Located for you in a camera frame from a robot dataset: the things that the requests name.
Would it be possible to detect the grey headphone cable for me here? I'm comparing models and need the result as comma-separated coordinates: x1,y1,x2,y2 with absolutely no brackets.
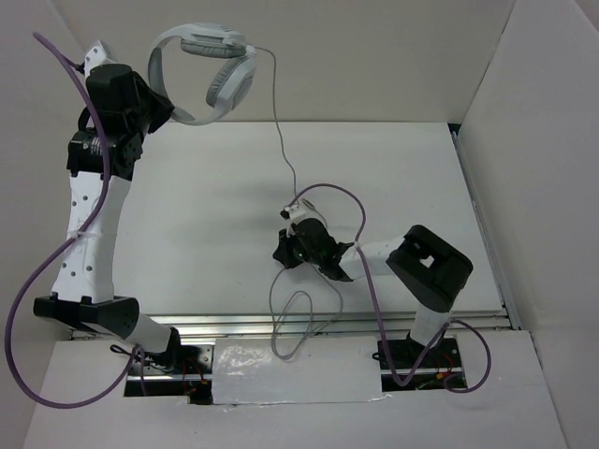
252,45,347,361

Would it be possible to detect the white grey over-ear headphones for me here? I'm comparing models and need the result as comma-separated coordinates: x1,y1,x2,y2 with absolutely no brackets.
147,22,257,126

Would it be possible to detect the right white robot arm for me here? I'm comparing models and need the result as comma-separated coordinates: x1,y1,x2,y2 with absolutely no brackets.
272,218,474,367

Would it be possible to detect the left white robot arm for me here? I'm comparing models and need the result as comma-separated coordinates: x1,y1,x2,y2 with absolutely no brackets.
33,64,184,373

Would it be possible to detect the white foam cover plate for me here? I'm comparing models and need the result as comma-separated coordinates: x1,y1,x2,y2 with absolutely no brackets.
212,336,383,405

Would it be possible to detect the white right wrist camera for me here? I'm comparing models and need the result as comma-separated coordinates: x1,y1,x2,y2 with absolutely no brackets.
280,198,328,237

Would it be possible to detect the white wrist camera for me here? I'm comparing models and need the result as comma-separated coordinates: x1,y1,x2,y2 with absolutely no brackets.
280,198,328,237
80,40,116,77

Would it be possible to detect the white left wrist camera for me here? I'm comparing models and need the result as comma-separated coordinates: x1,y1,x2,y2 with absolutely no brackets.
80,40,116,77

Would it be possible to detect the aluminium front rail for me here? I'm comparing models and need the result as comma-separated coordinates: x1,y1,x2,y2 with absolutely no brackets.
152,310,512,340

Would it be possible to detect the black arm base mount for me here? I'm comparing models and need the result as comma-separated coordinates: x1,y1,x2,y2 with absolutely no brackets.
388,338,462,374

